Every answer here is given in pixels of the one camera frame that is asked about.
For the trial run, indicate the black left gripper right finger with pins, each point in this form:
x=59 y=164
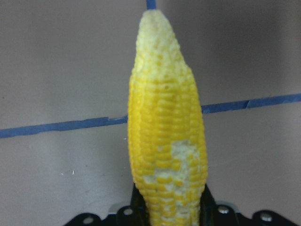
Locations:
x=222 y=214

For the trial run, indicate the yellow corn cob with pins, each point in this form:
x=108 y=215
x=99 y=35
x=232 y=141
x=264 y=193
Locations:
x=166 y=140

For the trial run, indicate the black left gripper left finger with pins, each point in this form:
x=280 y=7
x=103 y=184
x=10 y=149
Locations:
x=134 y=214

